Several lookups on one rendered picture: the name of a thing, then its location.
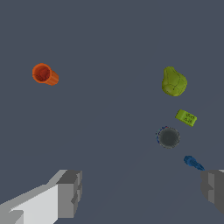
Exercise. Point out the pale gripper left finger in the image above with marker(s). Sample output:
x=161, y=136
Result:
x=55, y=195

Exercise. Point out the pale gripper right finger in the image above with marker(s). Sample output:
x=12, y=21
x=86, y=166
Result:
x=215, y=186

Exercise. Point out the blue screw-shaped object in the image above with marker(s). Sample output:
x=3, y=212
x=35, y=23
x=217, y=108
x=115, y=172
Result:
x=192, y=162

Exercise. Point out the dark grey can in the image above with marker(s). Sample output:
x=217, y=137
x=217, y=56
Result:
x=169, y=137

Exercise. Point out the small green printed box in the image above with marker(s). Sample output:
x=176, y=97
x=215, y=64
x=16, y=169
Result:
x=186, y=117

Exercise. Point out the green pear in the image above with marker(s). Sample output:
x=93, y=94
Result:
x=173, y=82

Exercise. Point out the orange cup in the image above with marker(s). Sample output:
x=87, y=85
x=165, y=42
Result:
x=43, y=74

